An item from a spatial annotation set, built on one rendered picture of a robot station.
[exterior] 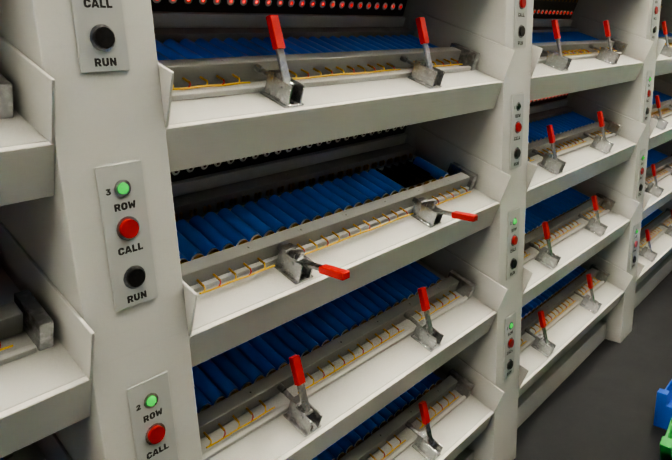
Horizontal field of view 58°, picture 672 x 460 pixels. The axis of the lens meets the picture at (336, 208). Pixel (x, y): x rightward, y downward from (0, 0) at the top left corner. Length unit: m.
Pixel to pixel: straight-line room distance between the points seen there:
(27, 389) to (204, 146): 0.25
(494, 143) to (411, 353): 0.36
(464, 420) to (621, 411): 0.49
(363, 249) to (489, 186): 0.33
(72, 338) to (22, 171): 0.15
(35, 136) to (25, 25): 0.08
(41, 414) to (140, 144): 0.23
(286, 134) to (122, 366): 0.28
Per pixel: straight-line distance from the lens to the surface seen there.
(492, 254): 1.06
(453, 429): 1.12
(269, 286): 0.67
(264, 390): 0.78
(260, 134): 0.61
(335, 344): 0.86
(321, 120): 0.67
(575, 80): 1.28
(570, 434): 1.43
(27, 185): 0.51
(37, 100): 0.51
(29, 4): 0.50
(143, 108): 0.53
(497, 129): 1.01
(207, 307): 0.63
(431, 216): 0.87
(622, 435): 1.46
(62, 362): 0.57
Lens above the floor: 0.79
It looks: 15 degrees down
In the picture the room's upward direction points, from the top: 2 degrees counter-clockwise
